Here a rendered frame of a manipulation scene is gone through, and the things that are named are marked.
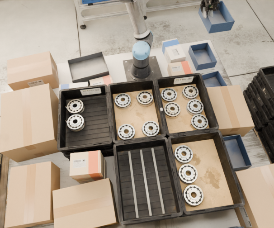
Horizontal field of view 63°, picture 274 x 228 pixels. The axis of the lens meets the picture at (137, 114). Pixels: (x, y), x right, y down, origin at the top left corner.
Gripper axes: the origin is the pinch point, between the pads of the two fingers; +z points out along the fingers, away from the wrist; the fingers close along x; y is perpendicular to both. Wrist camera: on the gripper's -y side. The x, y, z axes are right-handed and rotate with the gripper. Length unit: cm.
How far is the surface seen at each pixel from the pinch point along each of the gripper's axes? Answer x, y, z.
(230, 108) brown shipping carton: 3, 54, 26
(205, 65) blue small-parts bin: 3.1, 9.8, 38.0
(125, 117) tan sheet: -62, 47, 23
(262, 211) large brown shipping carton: -5, 112, 21
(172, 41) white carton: -16.7, -14.3, 31.5
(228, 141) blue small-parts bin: 0, 70, 41
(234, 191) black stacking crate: -14, 101, 22
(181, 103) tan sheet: -25, 44, 27
